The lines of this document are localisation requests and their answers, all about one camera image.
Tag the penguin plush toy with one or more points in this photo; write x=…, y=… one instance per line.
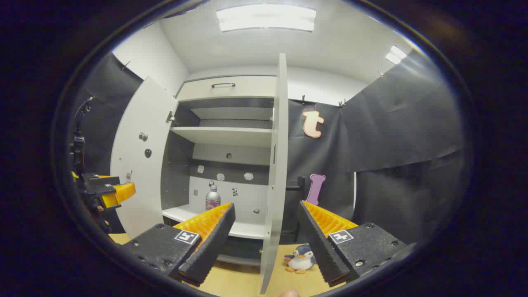
x=303, y=260

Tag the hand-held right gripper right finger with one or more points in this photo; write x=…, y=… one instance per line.
x=319, y=247

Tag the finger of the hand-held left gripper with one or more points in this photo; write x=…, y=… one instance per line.
x=119, y=194

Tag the large ceiling light panel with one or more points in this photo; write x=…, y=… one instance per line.
x=266, y=18

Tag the white cabinet drawer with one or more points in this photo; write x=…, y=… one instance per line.
x=251, y=88

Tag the black backdrop cloth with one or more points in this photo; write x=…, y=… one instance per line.
x=392, y=144

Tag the small ceiling light panel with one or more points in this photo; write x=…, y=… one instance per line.
x=396, y=55

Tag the white cabinet with grey interior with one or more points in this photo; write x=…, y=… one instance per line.
x=177, y=177

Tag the silver bottle with colourful label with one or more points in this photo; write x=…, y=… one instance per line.
x=213, y=200

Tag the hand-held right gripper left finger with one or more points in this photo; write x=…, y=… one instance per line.
x=210, y=247

